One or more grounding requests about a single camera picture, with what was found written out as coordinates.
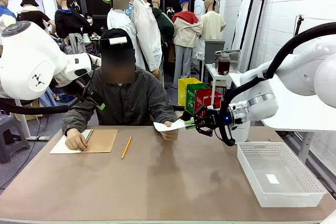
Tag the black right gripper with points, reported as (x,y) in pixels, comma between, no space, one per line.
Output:
(218,119)

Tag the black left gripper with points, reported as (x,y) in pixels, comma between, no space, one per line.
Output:
(78,86)

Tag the white paper sheet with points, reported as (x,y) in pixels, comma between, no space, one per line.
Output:
(179,125)

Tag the spiral notebook brown cover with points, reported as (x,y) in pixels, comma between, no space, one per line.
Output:
(103,141)

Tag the yellow pencil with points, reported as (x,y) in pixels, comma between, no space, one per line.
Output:
(126,147)

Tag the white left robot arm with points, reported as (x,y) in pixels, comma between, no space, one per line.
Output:
(26,58)

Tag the person's left forearm grey sleeve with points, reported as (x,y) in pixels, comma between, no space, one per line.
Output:
(166,111)

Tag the person's right forearm grey sleeve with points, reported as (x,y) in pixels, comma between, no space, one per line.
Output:
(74,119)

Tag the person's left hand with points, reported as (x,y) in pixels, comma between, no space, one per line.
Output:
(169,134)

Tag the person's right hand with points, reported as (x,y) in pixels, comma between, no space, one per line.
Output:
(76,140)

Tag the black floor stand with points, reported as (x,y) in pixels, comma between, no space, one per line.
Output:
(187,116)

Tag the coloured storage boxes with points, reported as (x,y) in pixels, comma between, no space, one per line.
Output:
(182,90)
(207,98)

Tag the green recycling bag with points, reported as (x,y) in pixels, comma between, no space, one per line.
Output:
(190,98)

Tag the person in grey jacket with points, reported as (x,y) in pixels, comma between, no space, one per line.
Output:
(126,100)

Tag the black bar block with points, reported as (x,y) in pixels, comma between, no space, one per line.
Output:
(178,108)

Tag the small white table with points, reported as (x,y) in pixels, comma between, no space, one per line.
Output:
(212,74)

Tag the glass jar brown liquid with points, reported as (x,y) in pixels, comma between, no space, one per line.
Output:
(224,65)

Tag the hanging grey garment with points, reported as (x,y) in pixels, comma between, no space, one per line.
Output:
(77,43)

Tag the black baseball cap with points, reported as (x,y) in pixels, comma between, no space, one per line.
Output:
(115,33)

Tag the stacked metal trays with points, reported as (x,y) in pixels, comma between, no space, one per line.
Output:
(235,56)

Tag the grey cabinet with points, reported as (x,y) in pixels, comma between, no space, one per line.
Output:
(214,48)

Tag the masked background person in black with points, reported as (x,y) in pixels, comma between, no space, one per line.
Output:
(90,20)

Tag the mannequin white shirt blurred face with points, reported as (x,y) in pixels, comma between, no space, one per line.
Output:
(119,22)

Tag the bald mannequin black hoodie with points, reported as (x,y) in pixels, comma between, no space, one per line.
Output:
(68,22)

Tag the tall brown-haired mannequin white shirt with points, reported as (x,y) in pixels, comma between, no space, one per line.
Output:
(147,30)

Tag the small white rectangular label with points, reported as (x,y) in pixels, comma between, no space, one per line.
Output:
(272,179)

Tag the large white side table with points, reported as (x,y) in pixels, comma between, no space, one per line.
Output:
(296,121)

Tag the mannequin red beige jacket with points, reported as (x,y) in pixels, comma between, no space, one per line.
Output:
(186,30)

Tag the grey plastic stool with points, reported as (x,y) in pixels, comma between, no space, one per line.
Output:
(10,137)

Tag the bald mannequin cream shirt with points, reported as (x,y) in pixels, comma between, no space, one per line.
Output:
(212,24)

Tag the mannequin dark green jacket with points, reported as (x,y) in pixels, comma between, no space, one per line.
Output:
(165,24)

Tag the white perforated plastic basket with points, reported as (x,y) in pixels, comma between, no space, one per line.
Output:
(283,190)

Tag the mannequin black top cream collar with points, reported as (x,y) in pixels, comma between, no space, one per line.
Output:
(31,16)

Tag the white oval fan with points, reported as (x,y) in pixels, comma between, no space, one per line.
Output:
(199,9)

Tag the mannequin blue white top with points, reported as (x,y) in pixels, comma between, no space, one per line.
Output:
(5,16)

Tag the black tripod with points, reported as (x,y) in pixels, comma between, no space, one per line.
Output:
(298,26)

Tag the white desk frame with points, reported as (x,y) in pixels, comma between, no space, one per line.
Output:
(22,121)

